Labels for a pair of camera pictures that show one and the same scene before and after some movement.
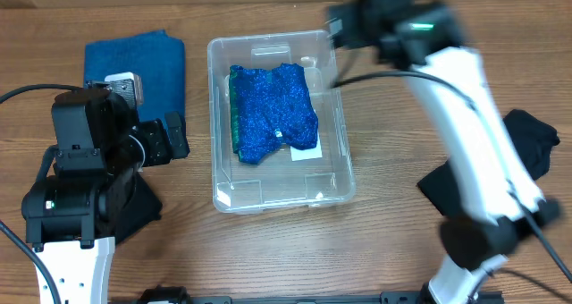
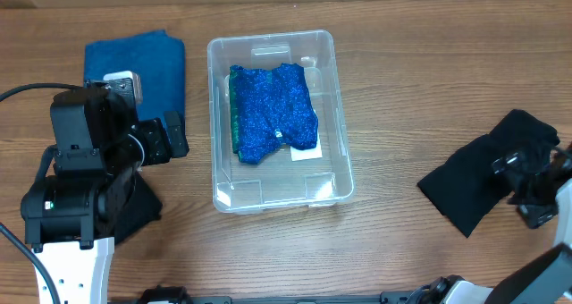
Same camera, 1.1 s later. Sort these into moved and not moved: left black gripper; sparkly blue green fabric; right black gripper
Moved: right black gripper
Not moved: sparkly blue green fabric; left black gripper
